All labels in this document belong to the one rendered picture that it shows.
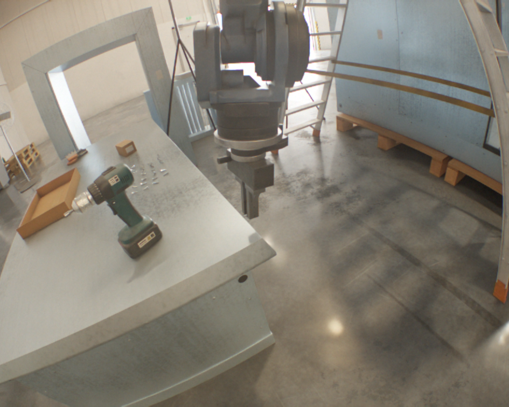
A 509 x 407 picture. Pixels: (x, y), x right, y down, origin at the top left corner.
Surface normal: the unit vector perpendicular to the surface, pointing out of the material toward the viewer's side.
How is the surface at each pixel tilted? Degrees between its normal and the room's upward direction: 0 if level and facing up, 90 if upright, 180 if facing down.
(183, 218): 0
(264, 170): 90
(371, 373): 0
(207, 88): 85
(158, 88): 90
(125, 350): 90
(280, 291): 0
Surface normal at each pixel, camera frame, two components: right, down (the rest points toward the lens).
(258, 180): 0.50, 0.45
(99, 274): -0.18, -0.78
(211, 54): 0.01, 0.53
